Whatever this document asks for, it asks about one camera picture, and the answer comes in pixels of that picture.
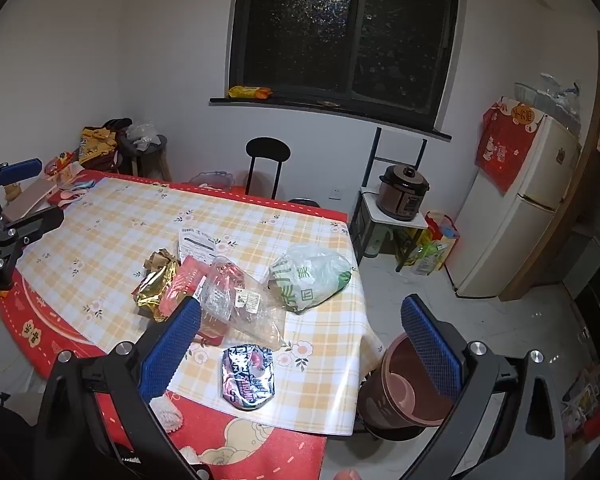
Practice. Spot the black kitchen oven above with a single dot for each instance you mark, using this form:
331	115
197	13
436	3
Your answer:
597	305

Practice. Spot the colourful shopping bag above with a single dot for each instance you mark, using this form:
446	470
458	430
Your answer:
442	230

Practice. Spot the gold foil wrapper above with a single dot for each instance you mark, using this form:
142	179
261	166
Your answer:
155	292

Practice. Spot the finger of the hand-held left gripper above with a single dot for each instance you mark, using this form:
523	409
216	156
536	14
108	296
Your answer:
35	222
20	170

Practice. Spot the crumpled clear bag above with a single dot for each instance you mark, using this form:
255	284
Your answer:
141	135

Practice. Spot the brown crumpled paper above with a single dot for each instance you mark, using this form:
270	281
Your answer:
161	259

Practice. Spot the red printed cloth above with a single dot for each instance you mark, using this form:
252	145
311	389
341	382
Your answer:
505	145

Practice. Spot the white fridge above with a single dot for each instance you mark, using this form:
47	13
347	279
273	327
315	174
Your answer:
505	230

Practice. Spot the brown rice cooker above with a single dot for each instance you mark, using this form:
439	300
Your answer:
402	192

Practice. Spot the pink and blue spoons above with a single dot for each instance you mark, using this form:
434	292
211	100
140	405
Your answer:
72	191

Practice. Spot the red printed tablecloth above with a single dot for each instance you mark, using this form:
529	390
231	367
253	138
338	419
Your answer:
260	455

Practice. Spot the white green plastic bag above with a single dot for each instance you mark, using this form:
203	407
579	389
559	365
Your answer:
310	275

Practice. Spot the black metal chair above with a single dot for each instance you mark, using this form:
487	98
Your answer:
267	149

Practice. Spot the colourful floor packets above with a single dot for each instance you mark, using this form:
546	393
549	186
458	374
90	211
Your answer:
582	400

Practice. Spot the black frame white stand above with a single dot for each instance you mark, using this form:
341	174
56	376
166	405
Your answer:
372	207

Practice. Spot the round dark side table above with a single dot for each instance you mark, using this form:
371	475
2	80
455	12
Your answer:
150	160

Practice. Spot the clear plastic container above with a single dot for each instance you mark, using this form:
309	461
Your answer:
210	178

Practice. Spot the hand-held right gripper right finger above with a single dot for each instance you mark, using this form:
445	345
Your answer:
430	345

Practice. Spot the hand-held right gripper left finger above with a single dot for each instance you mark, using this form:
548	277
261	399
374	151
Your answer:
172	345

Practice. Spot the red snack packets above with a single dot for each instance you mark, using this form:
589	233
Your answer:
60	162

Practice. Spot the black window sill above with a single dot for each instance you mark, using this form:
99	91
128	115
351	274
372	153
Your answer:
380	120

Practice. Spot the dark window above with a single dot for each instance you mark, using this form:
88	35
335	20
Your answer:
340	30

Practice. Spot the pink brown trash bin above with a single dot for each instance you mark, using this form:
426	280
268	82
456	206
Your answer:
405	375

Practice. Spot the red crumpled wrapper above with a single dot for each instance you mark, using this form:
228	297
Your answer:
185	280

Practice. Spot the white crumpled tissue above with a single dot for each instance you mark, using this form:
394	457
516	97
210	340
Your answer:
167	412

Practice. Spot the clear plastic tub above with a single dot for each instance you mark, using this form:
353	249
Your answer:
527	92

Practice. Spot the yellow green packet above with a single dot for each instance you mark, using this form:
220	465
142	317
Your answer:
424	257

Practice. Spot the silver purple snack packet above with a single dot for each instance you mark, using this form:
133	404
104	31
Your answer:
247	377

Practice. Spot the pink flat box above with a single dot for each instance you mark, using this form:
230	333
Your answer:
30	197

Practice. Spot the clear plastic bag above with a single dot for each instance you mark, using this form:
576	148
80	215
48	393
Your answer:
245	310

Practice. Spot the orange snack packet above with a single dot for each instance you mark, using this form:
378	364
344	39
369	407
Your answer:
250	92

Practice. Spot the clear plastic bags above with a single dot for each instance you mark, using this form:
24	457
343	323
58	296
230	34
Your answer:
562	100

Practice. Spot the white paper label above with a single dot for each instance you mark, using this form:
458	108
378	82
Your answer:
195	242

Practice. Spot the yellow checkered tablecloth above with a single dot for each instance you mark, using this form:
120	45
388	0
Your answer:
120	210

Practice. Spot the white wall socket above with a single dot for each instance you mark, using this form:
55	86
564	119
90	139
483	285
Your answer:
336	195

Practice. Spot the yellow clothing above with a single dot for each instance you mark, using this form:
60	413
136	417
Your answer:
97	142

